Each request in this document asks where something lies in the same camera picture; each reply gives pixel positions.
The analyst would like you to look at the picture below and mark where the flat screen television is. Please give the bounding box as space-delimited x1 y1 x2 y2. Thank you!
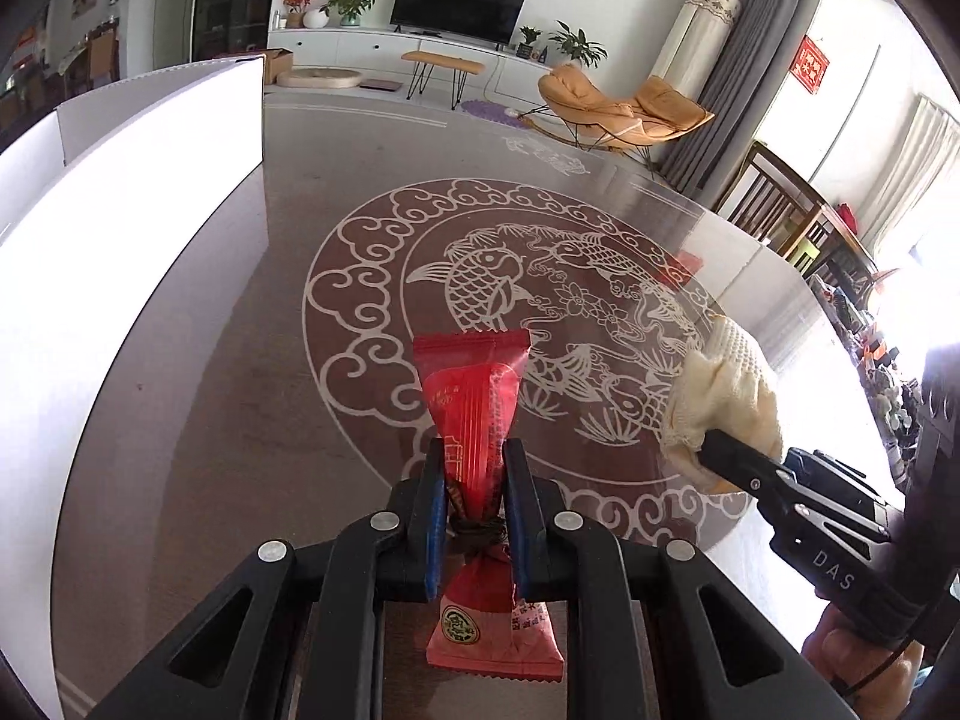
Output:
390 0 528 43

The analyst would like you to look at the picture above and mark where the person's right hand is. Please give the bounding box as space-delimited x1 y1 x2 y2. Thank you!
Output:
799 600 923 720

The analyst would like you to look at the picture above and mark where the brown hair tie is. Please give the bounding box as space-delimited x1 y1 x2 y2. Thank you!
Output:
448 514 512 553

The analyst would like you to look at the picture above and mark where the dark glass display cabinet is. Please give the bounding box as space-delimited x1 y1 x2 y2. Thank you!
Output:
157 0 283 65

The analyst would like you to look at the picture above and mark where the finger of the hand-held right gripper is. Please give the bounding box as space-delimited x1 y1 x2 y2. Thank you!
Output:
697 429 808 512

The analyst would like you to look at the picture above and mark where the small wooden bench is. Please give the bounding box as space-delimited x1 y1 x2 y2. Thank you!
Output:
401 50 487 108

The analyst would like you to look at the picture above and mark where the purple floor mat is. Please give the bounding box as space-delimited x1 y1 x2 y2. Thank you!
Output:
459 97 518 122

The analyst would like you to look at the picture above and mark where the red snack packet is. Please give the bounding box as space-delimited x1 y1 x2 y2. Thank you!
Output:
411 328 533 523
426 544 565 683

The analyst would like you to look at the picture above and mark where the covered standing air conditioner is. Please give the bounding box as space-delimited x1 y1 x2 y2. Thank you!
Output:
649 0 744 103

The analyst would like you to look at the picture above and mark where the cluttered tea table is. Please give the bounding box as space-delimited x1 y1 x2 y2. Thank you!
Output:
810 270 925 467

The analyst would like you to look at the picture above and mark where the bushy green potted plant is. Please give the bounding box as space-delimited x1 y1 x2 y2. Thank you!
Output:
324 0 381 28

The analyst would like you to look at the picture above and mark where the black cable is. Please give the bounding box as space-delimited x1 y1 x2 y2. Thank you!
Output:
825 615 947 703

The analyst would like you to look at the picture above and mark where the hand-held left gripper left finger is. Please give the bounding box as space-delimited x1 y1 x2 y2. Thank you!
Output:
90 436 449 720

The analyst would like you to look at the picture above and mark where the white cardboard box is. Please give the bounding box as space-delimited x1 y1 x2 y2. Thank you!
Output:
0 56 269 720

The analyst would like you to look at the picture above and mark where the grey curtain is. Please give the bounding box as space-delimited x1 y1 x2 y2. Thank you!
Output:
652 0 812 189

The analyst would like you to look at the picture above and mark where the white television cabinet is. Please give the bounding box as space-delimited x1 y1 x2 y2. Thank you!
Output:
268 26 572 103

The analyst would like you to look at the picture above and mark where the orange rocking chair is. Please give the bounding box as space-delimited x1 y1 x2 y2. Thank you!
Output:
523 64 716 167

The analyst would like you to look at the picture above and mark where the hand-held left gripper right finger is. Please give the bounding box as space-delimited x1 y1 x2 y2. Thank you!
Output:
501 436 856 720

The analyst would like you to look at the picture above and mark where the broad leaf potted plant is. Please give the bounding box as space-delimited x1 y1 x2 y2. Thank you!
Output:
547 20 609 69

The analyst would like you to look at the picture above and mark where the brown cardboard carton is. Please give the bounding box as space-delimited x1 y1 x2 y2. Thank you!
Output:
240 49 295 86

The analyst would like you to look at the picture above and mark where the beige pet bed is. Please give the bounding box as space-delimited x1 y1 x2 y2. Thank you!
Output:
277 67 362 90

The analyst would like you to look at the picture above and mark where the red window decoration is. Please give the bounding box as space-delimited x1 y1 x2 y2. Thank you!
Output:
789 35 832 97

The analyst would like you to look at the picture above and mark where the dark wooden armchair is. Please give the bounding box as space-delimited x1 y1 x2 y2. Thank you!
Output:
712 141 879 283

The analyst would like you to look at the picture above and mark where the white sheer curtain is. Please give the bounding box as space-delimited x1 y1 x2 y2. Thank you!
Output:
862 94 960 272

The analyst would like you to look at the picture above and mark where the white knit glove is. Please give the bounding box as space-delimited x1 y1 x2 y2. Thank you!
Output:
658 315 785 493

